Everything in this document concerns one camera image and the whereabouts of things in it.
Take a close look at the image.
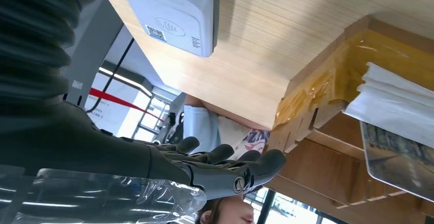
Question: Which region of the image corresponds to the person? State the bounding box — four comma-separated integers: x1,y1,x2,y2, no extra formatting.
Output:
183,95,272,224

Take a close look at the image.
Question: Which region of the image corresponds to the grey card reader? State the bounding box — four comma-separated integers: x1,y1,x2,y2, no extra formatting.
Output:
122,0,221,58

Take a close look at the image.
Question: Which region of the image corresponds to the white card sleeves stack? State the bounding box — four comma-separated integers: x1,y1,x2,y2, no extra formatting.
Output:
343,61,434,149

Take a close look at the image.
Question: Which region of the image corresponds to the black white humanoid robot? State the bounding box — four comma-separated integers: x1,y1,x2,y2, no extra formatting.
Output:
153,93,186,146

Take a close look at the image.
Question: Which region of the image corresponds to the grey kiosk stand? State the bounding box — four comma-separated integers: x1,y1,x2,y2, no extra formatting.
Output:
63,0,155,110

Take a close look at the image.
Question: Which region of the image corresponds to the cardboard organizer box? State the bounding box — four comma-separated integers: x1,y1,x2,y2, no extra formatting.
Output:
267,15,434,224

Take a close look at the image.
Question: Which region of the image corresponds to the black kiosk cable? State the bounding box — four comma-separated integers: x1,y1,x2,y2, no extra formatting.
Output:
85,38,135,114

